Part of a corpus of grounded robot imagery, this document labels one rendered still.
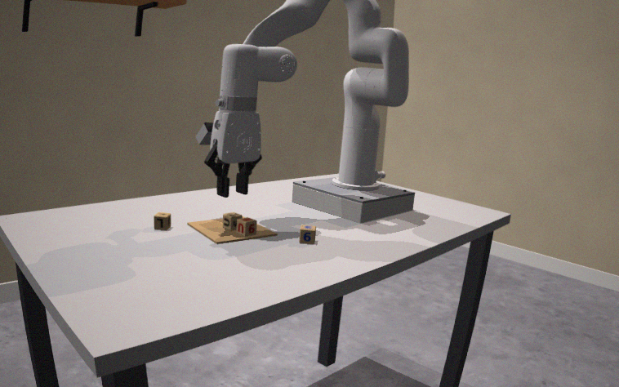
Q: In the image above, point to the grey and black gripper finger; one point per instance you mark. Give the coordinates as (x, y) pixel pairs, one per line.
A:
(222, 179)
(245, 170)

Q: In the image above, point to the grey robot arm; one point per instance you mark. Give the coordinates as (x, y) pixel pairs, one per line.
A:
(258, 58)

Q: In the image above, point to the tan flat square mat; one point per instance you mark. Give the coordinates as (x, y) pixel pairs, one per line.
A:
(213, 229)

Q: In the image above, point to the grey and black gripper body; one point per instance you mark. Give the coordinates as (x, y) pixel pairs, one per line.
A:
(238, 136)

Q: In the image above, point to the wooden letter block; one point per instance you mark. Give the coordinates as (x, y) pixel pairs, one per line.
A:
(230, 220)
(307, 234)
(162, 221)
(246, 226)

